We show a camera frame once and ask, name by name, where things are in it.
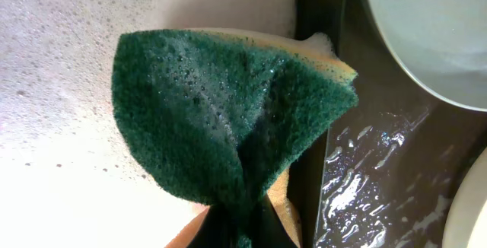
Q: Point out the brown serving tray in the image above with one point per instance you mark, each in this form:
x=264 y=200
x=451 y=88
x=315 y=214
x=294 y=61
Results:
x=393 y=163

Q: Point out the cream white plate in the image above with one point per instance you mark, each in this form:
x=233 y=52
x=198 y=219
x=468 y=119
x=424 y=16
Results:
x=466 y=221

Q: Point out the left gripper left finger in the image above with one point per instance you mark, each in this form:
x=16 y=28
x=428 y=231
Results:
x=217 y=230

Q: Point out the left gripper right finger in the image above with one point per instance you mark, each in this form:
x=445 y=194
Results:
x=265 y=228

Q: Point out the soapy water tray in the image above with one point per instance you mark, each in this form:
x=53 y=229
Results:
x=67 y=178

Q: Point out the green yellow scrub sponge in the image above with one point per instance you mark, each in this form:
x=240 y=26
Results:
x=216 y=116

